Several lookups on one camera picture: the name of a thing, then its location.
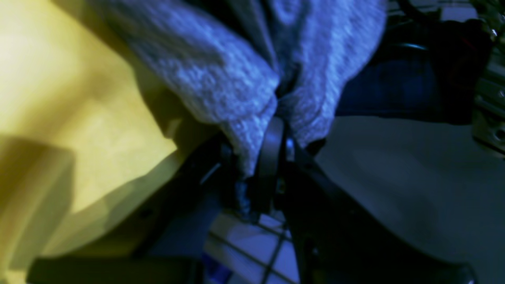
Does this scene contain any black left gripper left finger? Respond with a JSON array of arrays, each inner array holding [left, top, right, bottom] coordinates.
[[28, 134, 236, 284]]

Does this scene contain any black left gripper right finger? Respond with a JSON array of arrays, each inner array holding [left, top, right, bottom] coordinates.
[[256, 117, 478, 284]]

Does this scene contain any grey long-sleeve shirt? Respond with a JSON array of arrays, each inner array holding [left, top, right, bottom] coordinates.
[[91, 0, 389, 178]]

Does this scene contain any yellow table cloth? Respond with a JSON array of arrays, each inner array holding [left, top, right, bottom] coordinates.
[[0, 0, 221, 284]]

